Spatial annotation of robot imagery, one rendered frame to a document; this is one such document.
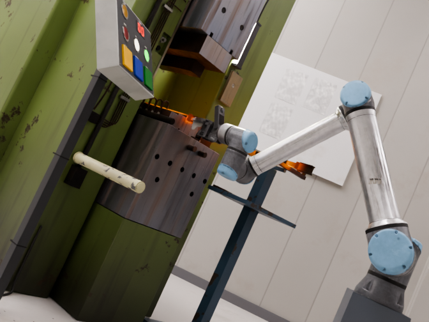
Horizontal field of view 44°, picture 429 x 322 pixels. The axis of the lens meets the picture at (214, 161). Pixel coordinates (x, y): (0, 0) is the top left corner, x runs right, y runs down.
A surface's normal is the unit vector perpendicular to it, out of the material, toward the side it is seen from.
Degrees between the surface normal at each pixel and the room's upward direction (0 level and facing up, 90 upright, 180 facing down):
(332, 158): 90
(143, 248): 90
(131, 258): 90
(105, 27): 90
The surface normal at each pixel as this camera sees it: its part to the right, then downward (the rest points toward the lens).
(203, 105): -0.59, -0.34
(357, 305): -0.15, -0.16
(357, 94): -0.39, -0.38
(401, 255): -0.36, -0.18
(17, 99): 0.70, 0.26
